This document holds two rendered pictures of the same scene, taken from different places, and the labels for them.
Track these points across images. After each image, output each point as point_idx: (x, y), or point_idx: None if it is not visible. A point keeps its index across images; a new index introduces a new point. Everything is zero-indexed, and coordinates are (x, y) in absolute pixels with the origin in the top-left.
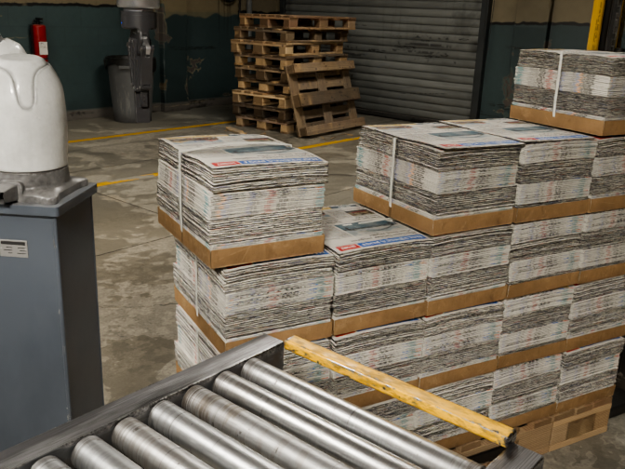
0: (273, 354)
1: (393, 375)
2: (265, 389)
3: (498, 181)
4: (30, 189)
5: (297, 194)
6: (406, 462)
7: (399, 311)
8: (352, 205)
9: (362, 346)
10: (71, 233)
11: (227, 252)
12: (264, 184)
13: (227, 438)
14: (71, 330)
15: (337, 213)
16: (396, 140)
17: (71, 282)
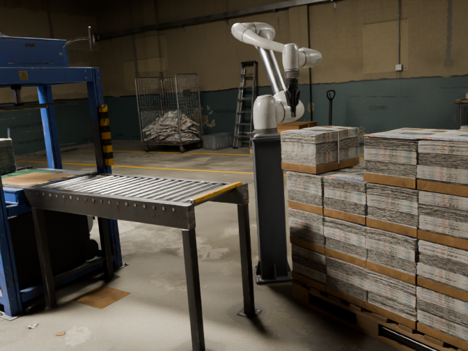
0: (239, 186)
1: (353, 251)
2: (214, 186)
3: (403, 160)
4: (255, 134)
5: (306, 147)
6: (181, 197)
7: (351, 216)
8: None
9: (335, 226)
10: (264, 150)
11: (285, 164)
12: (294, 141)
13: (188, 186)
14: (261, 180)
15: None
16: None
17: (262, 165)
